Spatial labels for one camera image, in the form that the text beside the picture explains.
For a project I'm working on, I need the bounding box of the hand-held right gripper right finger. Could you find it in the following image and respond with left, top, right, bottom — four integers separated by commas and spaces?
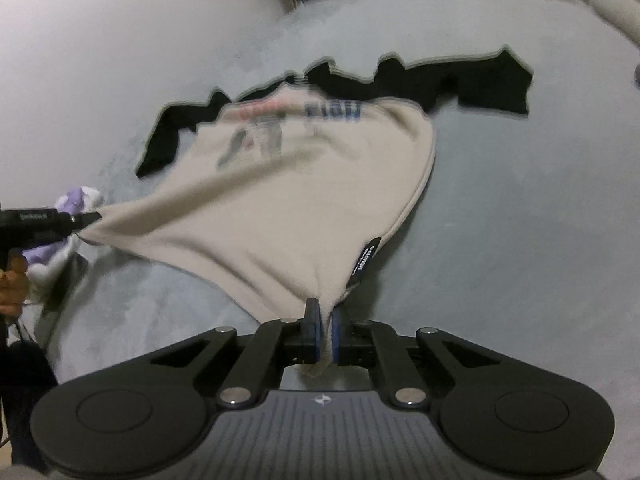
331, 306, 502, 409

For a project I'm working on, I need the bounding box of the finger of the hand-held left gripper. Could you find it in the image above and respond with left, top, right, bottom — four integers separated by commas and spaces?
71, 211, 104, 235

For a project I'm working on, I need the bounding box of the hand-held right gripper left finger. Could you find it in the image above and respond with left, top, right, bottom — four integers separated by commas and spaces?
149, 298, 322, 408

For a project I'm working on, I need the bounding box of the beige sweatshirt with black sleeves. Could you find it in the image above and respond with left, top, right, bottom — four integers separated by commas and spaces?
75, 46, 535, 380

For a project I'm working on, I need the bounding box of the person's left hand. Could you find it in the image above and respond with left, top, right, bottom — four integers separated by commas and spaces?
0, 255, 30, 319

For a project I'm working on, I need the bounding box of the purple and white cloth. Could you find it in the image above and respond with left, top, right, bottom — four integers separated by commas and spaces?
22, 186, 106, 306

